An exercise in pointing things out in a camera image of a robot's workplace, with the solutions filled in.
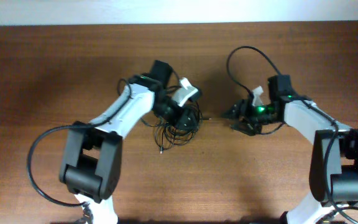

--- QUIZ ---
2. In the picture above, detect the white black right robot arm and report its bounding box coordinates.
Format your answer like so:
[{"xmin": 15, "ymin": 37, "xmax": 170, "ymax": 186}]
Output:
[{"xmin": 222, "ymin": 75, "xmax": 358, "ymax": 224}]

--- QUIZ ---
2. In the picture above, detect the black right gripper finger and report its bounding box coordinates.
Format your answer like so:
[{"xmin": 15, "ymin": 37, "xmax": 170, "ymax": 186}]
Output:
[
  {"xmin": 230, "ymin": 123, "xmax": 262, "ymax": 136},
  {"xmin": 221, "ymin": 104, "xmax": 244, "ymax": 119}
]

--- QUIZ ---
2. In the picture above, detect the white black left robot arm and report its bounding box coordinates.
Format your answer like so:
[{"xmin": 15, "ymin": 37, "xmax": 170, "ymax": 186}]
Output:
[{"xmin": 59, "ymin": 73, "xmax": 201, "ymax": 223}]

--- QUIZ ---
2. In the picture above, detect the black USB-A cable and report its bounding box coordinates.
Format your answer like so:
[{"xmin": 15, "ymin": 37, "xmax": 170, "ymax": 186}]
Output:
[{"xmin": 140, "ymin": 99, "xmax": 204, "ymax": 154}]

